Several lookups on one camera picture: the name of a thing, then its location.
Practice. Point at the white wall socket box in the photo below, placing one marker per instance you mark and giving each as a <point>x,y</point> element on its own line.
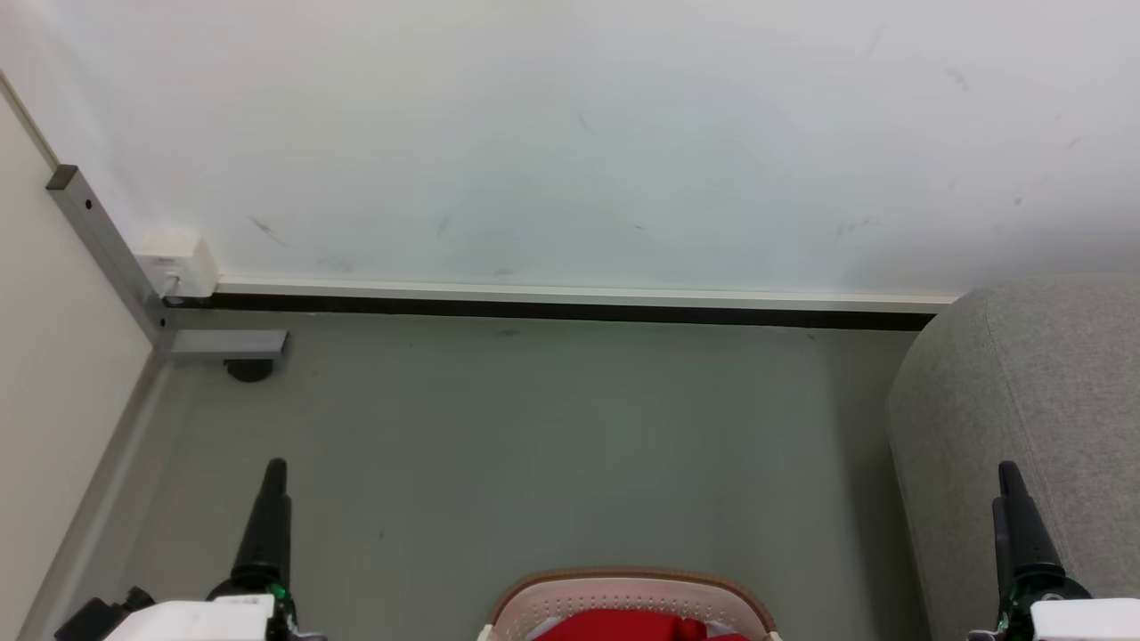
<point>178,258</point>

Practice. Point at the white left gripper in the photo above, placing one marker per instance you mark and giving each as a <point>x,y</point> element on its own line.
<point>200,620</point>

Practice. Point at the red cloth garment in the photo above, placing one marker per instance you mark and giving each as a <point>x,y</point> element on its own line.
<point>628,626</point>

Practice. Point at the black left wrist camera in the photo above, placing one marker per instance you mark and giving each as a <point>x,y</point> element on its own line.
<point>93,617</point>

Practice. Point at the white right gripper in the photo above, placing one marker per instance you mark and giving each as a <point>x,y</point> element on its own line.
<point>1082,620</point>

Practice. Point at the grey fabric sofa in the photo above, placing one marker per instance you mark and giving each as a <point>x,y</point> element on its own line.
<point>1051,383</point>

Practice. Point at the white and black baseboard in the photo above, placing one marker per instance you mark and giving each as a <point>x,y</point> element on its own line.
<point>570,303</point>

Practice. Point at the black round frame foot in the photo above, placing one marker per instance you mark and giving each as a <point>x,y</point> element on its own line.
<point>248,369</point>

